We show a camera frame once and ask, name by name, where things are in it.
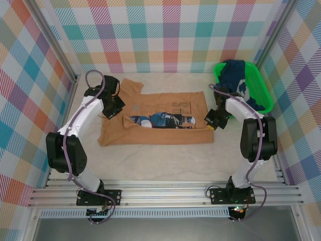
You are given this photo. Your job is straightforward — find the tan printed t-shirt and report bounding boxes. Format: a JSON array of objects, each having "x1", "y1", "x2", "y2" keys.
[{"x1": 97, "y1": 78, "x2": 215, "y2": 148}]

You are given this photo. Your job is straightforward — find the navy blue t-shirt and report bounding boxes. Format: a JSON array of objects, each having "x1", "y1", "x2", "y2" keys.
[{"x1": 217, "y1": 59, "x2": 266, "y2": 111}]

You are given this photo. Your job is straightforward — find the green plastic basket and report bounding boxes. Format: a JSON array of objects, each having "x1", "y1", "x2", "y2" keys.
[{"x1": 213, "y1": 61, "x2": 274, "y2": 113}]

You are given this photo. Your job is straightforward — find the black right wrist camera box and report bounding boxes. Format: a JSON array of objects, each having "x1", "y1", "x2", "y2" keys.
[{"x1": 204, "y1": 108, "x2": 218, "y2": 125}]

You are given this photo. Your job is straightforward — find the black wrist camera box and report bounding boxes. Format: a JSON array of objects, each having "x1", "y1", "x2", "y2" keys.
[
  {"x1": 106, "y1": 97, "x2": 126, "y2": 118},
  {"x1": 204, "y1": 108, "x2": 218, "y2": 125}
]

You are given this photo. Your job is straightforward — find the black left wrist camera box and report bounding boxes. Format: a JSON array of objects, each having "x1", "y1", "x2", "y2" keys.
[{"x1": 106, "y1": 97, "x2": 126, "y2": 118}]

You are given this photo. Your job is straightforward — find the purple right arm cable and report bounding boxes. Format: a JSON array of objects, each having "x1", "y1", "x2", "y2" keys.
[{"x1": 208, "y1": 83, "x2": 267, "y2": 223}]

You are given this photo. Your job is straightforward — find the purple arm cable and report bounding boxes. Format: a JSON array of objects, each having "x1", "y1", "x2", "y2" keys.
[
  {"x1": 208, "y1": 83, "x2": 267, "y2": 223},
  {"x1": 63, "y1": 70, "x2": 116, "y2": 224}
]

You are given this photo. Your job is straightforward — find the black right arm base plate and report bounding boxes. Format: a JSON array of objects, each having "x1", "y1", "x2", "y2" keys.
[{"x1": 209, "y1": 187, "x2": 256, "y2": 205}]

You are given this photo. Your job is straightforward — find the aluminium frame post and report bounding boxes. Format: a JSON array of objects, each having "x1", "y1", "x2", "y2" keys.
[
  {"x1": 27, "y1": 0, "x2": 81, "y2": 83},
  {"x1": 253, "y1": 0, "x2": 294, "y2": 70}
]

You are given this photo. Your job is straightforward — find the aluminium side rail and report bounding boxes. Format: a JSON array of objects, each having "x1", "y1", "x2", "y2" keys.
[{"x1": 272, "y1": 149, "x2": 287, "y2": 187}]

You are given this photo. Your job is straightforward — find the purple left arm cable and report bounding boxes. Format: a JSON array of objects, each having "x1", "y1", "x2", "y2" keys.
[{"x1": 63, "y1": 70, "x2": 116, "y2": 224}]

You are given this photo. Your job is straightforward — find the aluminium mounting rail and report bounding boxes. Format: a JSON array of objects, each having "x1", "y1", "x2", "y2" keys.
[{"x1": 27, "y1": 179, "x2": 305, "y2": 208}]

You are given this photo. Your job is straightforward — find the white slotted cable duct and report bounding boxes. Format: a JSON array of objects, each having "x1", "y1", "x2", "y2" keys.
[{"x1": 39, "y1": 207, "x2": 230, "y2": 219}]

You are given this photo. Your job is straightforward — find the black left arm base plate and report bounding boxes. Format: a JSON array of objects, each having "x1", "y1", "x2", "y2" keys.
[{"x1": 76, "y1": 188, "x2": 122, "y2": 207}]

